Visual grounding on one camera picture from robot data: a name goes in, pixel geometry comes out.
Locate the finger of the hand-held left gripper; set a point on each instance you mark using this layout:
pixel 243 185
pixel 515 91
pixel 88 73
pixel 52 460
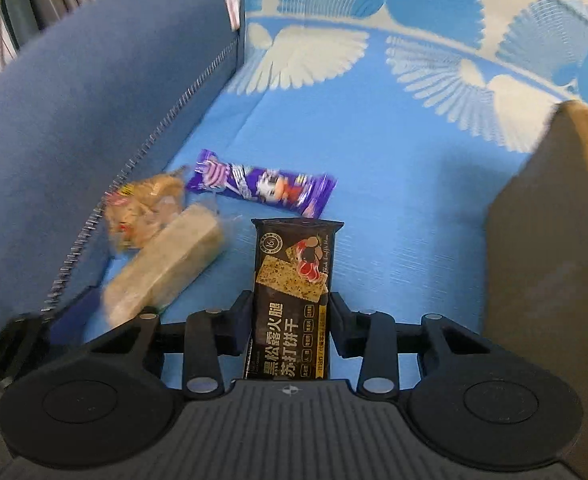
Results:
pixel 24 345

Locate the purple snack bar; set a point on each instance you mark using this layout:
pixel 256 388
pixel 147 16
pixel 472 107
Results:
pixel 264 185

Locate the grey curtain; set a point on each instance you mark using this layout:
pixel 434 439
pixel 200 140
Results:
pixel 39 0

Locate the brown cardboard box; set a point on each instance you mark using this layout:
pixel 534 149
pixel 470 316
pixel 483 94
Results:
pixel 554 285

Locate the clear cracker packet red label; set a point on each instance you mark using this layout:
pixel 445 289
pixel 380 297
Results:
pixel 139 210

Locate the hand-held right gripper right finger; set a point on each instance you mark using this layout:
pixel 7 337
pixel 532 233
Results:
pixel 341 327

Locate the black cracker packet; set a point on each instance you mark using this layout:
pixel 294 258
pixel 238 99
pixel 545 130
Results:
pixel 294 280

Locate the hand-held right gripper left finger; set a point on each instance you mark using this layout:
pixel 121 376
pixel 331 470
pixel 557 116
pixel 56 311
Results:
pixel 236 322

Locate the blue fan printed cloth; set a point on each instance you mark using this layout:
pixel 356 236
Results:
pixel 384 170

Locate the beige bar clear packet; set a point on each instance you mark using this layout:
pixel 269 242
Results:
pixel 169 260

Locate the white sofa label tag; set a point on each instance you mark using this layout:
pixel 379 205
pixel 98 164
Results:
pixel 234 10

